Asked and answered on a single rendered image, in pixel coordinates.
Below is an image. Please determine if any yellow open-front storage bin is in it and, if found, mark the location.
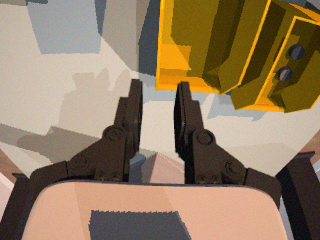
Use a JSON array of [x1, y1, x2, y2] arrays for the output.
[[230, 0, 320, 113], [155, 0, 271, 95]]

